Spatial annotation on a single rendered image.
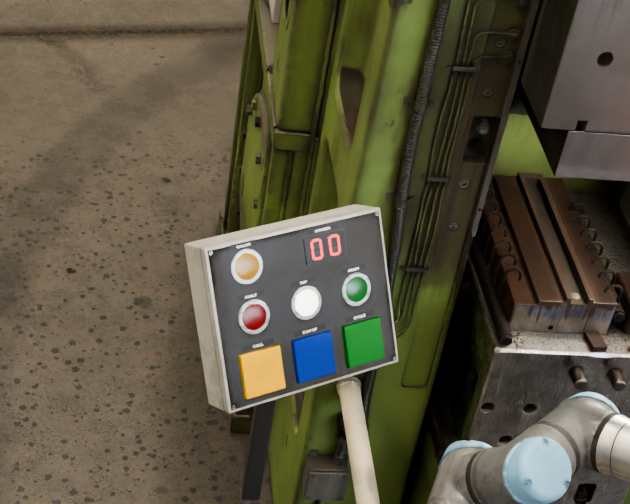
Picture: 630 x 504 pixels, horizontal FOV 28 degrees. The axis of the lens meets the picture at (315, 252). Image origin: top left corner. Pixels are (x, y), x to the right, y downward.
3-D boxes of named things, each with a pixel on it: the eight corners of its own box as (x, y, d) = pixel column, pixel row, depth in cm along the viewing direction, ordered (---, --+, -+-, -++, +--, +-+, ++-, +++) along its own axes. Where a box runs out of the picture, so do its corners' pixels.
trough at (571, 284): (591, 305, 238) (594, 299, 237) (565, 303, 237) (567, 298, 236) (540, 179, 271) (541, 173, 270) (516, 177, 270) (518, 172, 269)
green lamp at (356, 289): (368, 305, 215) (372, 285, 213) (342, 304, 215) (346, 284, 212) (366, 293, 218) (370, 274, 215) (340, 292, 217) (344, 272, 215)
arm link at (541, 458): (563, 416, 175) (503, 431, 185) (513, 453, 168) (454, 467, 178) (593, 476, 175) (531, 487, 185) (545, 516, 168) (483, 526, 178)
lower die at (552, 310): (606, 334, 243) (618, 300, 238) (506, 329, 240) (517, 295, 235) (553, 207, 276) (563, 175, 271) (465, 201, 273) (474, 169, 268)
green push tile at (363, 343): (385, 358, 219) (380, 316, 217) (349, 369, 215) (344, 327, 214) (380, 356, 221) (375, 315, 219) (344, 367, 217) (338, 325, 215)
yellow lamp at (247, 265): (260, 283, 204) (263, 262, 202) (231, 282, 204) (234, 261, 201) (259, 271, 207) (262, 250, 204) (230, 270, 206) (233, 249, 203)
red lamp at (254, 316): (267, 333, 206) (270, 313, 203) (239, 332, 205) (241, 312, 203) (266, 321, 208) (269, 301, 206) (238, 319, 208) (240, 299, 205)
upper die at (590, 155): (662, 184, 222) (679, 138, 216) (554, 176, 219) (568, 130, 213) (598, 65, 255) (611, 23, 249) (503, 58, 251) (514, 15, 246)
